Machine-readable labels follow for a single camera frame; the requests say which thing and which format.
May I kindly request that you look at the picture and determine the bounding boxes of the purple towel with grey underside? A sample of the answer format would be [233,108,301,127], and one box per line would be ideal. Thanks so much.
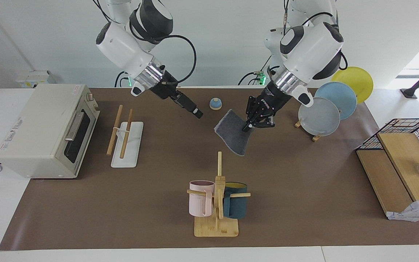
[214,109,255,157]

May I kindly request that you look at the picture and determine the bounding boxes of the wooden plate rack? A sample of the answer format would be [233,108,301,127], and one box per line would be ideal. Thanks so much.
[295,118,323,142]

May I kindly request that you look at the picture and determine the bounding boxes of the white towel rack wooden bars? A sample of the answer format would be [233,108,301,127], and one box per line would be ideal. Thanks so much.
[107,105,144,168]

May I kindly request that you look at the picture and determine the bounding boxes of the grey plate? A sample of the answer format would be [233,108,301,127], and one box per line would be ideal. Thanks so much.
[298,97,341,137]

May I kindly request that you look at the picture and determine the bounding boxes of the brown table mat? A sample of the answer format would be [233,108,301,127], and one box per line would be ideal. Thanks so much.
[0,87,419,251]

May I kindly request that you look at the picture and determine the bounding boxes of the dark teal mug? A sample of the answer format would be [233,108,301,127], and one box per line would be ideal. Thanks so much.
[223,182,248,219]

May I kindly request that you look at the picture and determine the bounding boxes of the light blue plate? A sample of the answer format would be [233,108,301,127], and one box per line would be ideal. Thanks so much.
[314,82,358,120]

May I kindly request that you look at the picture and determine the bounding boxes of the pink mug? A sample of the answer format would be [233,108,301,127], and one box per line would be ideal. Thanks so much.
[189,180,215,217]

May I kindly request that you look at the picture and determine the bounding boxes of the yellow plate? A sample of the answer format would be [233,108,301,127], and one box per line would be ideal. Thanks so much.
[331,67,374,104]

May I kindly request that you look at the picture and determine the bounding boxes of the wooden mug tree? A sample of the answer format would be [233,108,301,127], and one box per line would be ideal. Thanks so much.
[187,151,251,238]

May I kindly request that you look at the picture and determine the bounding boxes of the wooden box shelf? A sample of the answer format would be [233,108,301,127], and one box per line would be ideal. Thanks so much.
[356,133,419,221]

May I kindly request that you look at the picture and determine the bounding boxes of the beige toaster oven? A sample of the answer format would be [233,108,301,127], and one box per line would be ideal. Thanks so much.
[0,84,100,179]

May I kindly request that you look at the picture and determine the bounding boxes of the white power strip box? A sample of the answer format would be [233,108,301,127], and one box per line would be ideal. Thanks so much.
[16,71,55,88]

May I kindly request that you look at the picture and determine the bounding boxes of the black base cable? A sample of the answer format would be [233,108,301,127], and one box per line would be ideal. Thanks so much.
[239,65,268,86]
[114,71,130,88]

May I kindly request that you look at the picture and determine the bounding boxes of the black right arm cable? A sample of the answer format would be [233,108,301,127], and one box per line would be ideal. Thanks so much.
[129,15,197,86]

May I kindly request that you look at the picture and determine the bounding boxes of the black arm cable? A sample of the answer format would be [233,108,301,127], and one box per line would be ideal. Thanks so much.
[283,0,348,71]
[129,15,197,86]

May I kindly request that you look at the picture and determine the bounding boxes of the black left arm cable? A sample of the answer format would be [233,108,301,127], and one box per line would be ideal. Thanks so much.
[283,0,348,71]

